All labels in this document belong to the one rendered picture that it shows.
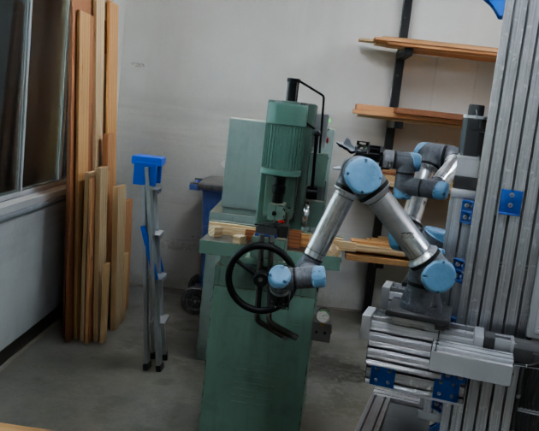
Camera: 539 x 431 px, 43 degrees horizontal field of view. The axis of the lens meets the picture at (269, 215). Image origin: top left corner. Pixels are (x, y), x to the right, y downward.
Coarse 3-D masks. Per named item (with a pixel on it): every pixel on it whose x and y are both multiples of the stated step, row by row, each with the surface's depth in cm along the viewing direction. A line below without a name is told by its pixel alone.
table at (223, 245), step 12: (204, 240) 289; (216, 240) 290; (228, 240) 293; (204, 252) 290; (216, 252) 290; (228, 252) 289; (288, 252) 286; (300, 252) 285; (252, 264) 279; (264, 264) 278; (276, 264) 278; (324, 264) 285; (336, 264) 284
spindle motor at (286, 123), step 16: (272, 112) 289; (288, 112) 286; (304, 112) 289; (272, 128) 290; (288, 128) 288; (304, 128) 292; (272, 144) 290; (288, 144) 289; (304, 144) 296; (272, 160) 291; (288, 160) 290; (288, 176) 291
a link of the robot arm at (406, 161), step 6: (396, 156) 278; (402, 156) 277; (408, 156) 277; (414, 156) 277; (420, 156) 278; (396, 162) 278; (402, 162) 277; (408, 162) 277; (414, 162) 277; (420, 162) 277; (396, 168) 280; (402, 168) 278; (408, 168) 277; (414, 168) 278
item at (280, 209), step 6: (270, 204) 296; (276, 204) 296; (282, 204) 298; (270, 210) 296; (276, 210) 296; (282, 210) 296; (270, 216) 296; (276, 216) 296; (282, 216) 296; (276, 222) 301
